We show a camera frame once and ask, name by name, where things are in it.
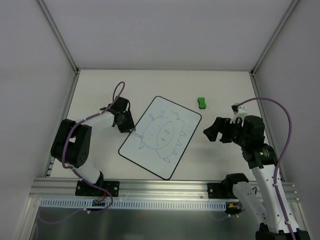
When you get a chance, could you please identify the white slotted cable duct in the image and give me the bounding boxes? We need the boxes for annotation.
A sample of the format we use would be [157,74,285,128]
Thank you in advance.
[39,198,227,212]

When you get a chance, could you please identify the green whiteboard eraser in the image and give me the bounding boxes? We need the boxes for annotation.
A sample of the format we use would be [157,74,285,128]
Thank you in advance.
[197,97,207,110]

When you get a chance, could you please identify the left aluminium frame post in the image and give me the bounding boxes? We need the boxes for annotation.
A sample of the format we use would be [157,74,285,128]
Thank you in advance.
[36,0,80,76]

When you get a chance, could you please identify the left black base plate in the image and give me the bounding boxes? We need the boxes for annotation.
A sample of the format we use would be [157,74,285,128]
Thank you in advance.
[75,179,120,197]

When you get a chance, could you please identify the white whiteboard black frame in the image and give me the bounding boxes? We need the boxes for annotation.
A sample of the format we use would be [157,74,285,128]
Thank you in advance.
[118,96,202,180]

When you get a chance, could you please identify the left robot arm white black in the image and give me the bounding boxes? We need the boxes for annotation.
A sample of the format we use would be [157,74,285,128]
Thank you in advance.
[50,97,135,196]

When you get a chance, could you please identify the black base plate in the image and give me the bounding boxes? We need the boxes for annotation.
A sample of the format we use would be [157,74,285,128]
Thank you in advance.
[207,182,236,199]
[75,179,120,197]

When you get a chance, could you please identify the aluminium frame post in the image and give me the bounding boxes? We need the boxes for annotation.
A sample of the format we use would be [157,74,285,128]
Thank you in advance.
[249,0,301,77]
[36,0,80,76]

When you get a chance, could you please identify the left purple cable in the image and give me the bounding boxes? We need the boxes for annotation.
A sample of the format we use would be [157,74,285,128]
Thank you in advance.
[37,81,127,225]

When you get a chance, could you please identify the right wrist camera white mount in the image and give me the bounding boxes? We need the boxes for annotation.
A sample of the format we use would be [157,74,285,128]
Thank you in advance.
[230,103,248,124]

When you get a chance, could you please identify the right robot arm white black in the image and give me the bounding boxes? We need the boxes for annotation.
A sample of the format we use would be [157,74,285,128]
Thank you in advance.
[203,115,311,240]

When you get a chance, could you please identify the aluminium front rail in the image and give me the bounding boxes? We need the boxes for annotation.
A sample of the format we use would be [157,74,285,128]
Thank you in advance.
[28,176,300,203]

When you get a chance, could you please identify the right aluminium frame post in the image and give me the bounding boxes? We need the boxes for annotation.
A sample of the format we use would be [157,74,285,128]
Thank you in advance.
[249,0,301,77]

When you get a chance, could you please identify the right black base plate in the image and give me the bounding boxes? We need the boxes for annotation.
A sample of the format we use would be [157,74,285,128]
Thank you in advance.
[207,182,236,199]

